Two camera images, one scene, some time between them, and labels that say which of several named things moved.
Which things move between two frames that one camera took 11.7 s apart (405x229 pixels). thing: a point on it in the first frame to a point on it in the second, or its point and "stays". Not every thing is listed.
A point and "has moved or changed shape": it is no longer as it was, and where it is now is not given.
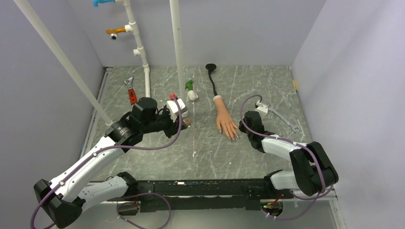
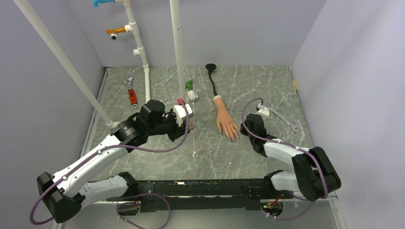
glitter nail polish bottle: (187, 122) has moved or changed shape
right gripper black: (242, 128) stays
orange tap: (114, 32) stays
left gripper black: (174, 127) stays
